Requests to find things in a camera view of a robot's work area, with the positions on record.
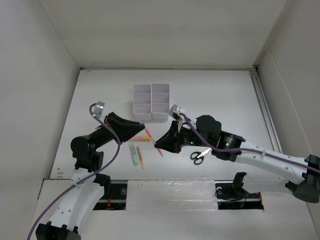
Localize white organizer container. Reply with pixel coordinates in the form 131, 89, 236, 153
133, 84, 152, 121
151, 83, 170, 121

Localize green highlighter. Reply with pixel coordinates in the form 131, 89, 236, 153
129, 143, 139, 166

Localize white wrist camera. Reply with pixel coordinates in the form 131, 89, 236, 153
90, 101, 105, 119
168, 104, 185, 124

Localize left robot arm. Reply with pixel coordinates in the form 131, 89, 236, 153
32, 112, 145, 240

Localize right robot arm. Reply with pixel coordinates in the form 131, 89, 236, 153
155, 113, 320, 203

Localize orange yellow highlighter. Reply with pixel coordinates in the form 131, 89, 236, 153
129, 135, 151, 142

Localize aluminium rail strip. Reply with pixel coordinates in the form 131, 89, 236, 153
248, 65, 283, 153

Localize red pen clear cap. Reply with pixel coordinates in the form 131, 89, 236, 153
144, 128, 164, 157

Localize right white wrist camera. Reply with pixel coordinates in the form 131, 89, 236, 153
168, 104, 185, 124

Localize orange pen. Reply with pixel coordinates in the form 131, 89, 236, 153
136, 146, 145, 170

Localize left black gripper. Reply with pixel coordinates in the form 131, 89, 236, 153
90, 111, 145, 149

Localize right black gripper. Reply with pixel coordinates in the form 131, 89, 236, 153
154, 120, 214, 154

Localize blue cap spray bottle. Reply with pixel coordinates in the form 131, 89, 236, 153
188, 118, 196, 126

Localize black handled scissors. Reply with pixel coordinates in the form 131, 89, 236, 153
190, 148, 212, 166

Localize white left organizer container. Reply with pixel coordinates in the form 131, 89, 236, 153
133, 84, 152, 121

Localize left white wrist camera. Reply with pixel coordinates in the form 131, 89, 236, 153
90, 101, 105, 119

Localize white right organizer container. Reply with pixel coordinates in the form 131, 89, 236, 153
151, 83, 170, 121

